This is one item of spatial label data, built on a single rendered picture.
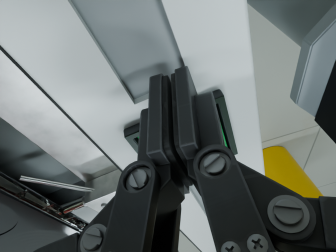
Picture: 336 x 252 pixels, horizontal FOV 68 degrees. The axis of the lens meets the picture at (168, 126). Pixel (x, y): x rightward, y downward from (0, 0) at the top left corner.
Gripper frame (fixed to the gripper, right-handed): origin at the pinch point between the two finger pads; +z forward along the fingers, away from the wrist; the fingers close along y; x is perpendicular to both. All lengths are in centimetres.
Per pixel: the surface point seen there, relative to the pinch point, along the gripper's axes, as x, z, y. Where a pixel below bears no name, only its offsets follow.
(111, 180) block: -14.6, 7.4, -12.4
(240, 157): -8.7, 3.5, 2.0
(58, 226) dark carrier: -18.3, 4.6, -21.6
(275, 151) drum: -172, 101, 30
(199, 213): -15.3, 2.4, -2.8
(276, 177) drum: -170, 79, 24
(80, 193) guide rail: -21.3, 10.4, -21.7
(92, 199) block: -14.6, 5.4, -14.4
